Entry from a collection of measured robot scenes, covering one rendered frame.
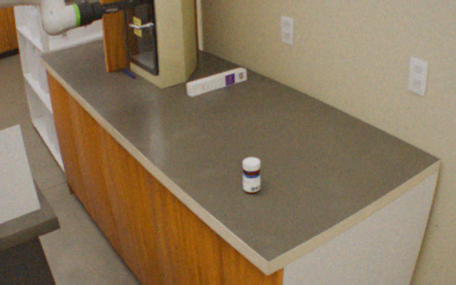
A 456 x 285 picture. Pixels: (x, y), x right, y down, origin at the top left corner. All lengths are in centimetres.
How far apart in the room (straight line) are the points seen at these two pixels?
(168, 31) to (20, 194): 95
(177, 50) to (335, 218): 104
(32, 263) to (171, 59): 100
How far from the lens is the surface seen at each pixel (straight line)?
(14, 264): 138
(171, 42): 192
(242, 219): 117
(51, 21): 171
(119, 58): 224
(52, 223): 127
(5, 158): 122
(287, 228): 114
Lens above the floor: 164
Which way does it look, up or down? 28 degrees down
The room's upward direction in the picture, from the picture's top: 2 degrees counter-clockwise
